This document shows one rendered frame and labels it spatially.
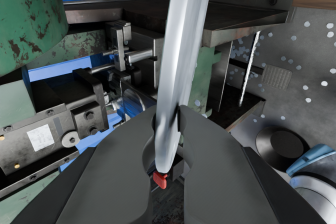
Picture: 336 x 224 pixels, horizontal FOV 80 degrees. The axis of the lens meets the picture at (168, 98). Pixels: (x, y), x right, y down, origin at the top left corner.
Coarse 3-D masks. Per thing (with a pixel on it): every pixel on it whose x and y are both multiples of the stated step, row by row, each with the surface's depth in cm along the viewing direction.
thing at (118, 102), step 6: (114, 72) 76; (120, 72) 76; (114, 78) 74; (120, 78) 72; (126, 78) 74; (114, 84) 76; (120, 84) 73; (114, 90) 81; (120, 90) 74; (114, 96) 80; (120, 96) 76; (120, 102) 78; (120, 108) 80
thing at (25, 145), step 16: (64, 96) 61; (80, 96) 61; (64, 112) 58; (80, 112) 59; (96, 112) 62; (32, 128) 54; (48, 128) 57; (64, 128) 60; (80, 128) 60; (96, 128) 64; (0, 144) 50; (16, 144) 52; (32, 144) 55; (48, 144) 58; (64, 144) 61; (0, 160) 51; (16, 160) 54; (32, 160) 57
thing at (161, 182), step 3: (156, 171) 83; (153, 174) 84; (156, 174) 82; (159, 174) 82; (162, 174) 85; (165, 174) 85; (153, 177) 85; (156, 177) 83; (159, 177) 81; (162, 177) 81; (156, 180) 84; (159, 180) 82; (162, 180) 80; (165, 180) 81; (159, 183) 83; (162, 183) 81; (165, 183) 81; (162, 186) 82; (165, 186) 82
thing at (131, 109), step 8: (128, 88) 69; (136, 88) 67; (144, 88) 71; (152, 88) 71; (128, 96) 70; (136, 96) 66; (144, 96) 64; (152, 96) 68; (128, 104) 72; (136, 104) 68; (144, 104) 65; (152, 104) 62; (128, 112) 75; (136, 112) 70
